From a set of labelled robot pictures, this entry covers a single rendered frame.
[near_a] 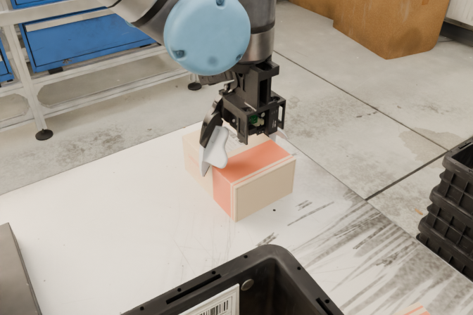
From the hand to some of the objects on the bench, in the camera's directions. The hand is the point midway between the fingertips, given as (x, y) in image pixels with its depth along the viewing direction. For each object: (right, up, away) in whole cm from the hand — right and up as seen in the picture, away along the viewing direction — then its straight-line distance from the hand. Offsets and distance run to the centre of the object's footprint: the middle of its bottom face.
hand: (236, 157), depth 72 cm
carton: (0, -4, +3) cm, 5 cm away
